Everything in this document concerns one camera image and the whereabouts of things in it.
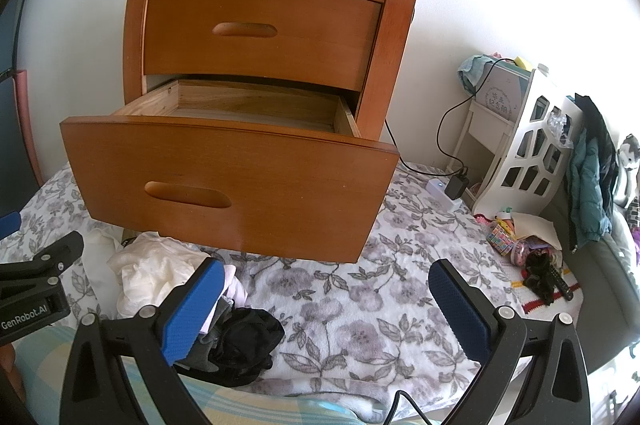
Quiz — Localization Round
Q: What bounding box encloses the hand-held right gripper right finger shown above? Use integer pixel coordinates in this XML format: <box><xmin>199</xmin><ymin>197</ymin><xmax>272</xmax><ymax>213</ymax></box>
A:
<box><xmin>428</xmin><ymin>258</ymin><xmax>592</xmax><ymax>425</ymax></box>

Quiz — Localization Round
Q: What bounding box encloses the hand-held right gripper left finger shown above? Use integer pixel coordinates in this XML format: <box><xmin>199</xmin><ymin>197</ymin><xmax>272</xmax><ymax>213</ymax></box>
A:
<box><xmin>59</xmin><ymin>256</ymin><xmax>227</xmax><ymax>425</ymax></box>

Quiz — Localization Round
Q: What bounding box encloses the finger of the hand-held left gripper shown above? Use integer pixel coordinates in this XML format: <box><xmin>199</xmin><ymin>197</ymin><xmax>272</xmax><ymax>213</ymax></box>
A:
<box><xmin>0</xmin><ymin>230</ymin><xmax>85</xmax><ymax>288</ymax></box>
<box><xmin>0</xmin><ymin>211</ymin><xmax>22</xmax><ymax>238</ymax></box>

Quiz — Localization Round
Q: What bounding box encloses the grey sock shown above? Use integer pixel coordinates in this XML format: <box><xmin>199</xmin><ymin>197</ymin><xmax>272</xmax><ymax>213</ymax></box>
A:
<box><xmin>175</xmin><ymin>335</ymin><xmax>221</xmax><ymax>371</ymax></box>

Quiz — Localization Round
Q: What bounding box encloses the pale lilac garment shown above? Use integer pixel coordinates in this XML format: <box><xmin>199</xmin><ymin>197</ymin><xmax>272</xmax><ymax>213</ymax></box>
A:
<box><xmin>200</xmin><ymin>266</ymin><xmax>251</xmax><ymax>341</ymax></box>

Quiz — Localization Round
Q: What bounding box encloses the cream sheer garment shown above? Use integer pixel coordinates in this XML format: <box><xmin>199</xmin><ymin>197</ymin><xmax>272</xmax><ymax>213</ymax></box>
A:
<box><xmin>107</xmin><ymin>232</ymin><xmax>208</xmax><ymax>321</ymax></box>

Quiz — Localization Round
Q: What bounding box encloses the black lace garment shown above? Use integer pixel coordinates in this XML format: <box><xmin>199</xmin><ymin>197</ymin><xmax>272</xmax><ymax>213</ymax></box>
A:
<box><xmin>207</xmin><ymin>307</ymin><xmax>286</xmax><ymax>388</ymax></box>

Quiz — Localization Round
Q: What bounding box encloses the person's left forearm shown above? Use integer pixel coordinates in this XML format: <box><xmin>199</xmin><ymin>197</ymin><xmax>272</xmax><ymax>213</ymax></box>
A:
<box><xmin>0</xmin><ymin>347</ymin><xmax>26</xmax><ymax>401</ymax></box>

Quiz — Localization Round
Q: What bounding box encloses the white knitted mat red trim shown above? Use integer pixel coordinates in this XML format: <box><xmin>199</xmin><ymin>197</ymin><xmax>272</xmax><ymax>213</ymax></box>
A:
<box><xmin>502</xmin><ymin>262</ymin><xmax>585</xmax><ymax>318</ymax></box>

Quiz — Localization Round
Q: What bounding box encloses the pile of small toys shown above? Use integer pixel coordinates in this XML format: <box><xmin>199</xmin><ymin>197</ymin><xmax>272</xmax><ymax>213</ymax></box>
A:
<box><xmin>475</xmin><ymin>211</ymin><xmax>566</xmax><ymax>267</ymax></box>

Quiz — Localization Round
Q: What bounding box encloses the pastel plaid cloth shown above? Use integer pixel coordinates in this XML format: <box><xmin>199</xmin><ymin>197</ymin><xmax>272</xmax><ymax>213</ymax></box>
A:
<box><xmin>10</xmin><ymin>325</ymin><xmax>401</xmax><ymax>425</ymax></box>

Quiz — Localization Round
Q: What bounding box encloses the grey floral blanket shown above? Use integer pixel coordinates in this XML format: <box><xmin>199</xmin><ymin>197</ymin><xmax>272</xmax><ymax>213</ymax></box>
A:
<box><xmin>12</xmin><ymin>160</ymin><xmax>531</xmax><ymax>421</ymax></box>

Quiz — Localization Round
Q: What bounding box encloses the pink wooden board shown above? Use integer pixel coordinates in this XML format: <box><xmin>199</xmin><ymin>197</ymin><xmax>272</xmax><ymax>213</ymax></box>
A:
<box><xmin>12</xmin><ymin>68</ymin><xmax>46</xmax><ymax>191</ymax></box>

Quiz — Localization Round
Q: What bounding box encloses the dark blue cabinet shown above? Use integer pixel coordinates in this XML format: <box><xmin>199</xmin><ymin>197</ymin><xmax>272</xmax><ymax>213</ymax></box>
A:
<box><xmin>0</xmin><ymin>0</ymin><xmax>46</xmax><ymax>226</ymax></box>

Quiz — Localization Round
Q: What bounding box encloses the white power strip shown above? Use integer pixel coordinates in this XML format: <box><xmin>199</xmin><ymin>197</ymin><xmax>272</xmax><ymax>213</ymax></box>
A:
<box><xmin>426</xmin><ymin>178</ymin><xmax>473</xmax><ymax>211</ymax></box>

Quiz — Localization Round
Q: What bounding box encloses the black charger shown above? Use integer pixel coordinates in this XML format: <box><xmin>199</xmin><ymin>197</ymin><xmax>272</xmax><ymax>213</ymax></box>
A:
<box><xmin>445</xmin><ymin>175</ymin><xmax>471</xmax><ymax>202</ymax></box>

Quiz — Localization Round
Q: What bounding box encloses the white lattice shelf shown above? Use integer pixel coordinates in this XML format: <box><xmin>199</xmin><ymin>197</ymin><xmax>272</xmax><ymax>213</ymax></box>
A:
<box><xmin>452</xmin><ymin>64</ymin><xmax>586</xmax><ymax>218</ymax></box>

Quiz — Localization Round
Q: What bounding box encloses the dark green jacket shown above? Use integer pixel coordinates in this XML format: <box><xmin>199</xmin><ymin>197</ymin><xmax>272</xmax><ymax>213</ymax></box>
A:
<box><xmin>565</xmin><ymin>92</ymin><xmax>618</xmax><ymax>251</ymax></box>

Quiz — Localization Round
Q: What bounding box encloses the clear plastic bag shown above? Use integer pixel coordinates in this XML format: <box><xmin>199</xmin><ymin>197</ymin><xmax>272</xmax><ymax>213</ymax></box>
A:
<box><xmin>547</xmin><ymin>105</ymin><xmax>573</xmax><ymax>146</ymax></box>

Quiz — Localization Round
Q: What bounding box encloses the grey plush toy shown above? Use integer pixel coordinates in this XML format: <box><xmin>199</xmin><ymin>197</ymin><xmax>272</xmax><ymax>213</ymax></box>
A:
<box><xmin>612</xmin><ymin>135</ymin><xmax>640</xmax><ymax>206</ymax></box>

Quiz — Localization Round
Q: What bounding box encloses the teal cloth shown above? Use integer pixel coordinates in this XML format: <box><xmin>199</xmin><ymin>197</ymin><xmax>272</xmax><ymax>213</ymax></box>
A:
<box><xmin>459</xmin><ymin>54</ymin><xmax>501</xmax><ymax>88</ymax></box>

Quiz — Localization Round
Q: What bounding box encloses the wooden nightstand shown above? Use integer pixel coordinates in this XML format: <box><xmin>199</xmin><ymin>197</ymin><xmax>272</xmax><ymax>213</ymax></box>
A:
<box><xmin>122</xmin><ymin>0</ymin><xmax>430</xmax><ymax>143</ymax></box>

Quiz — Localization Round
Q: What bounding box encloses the black charger cable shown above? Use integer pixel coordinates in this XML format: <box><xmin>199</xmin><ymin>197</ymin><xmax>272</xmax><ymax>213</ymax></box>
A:
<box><xmin>437</xmin><ymin>58</ymin><xmax>516</xmax><ymax>178</ymax></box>

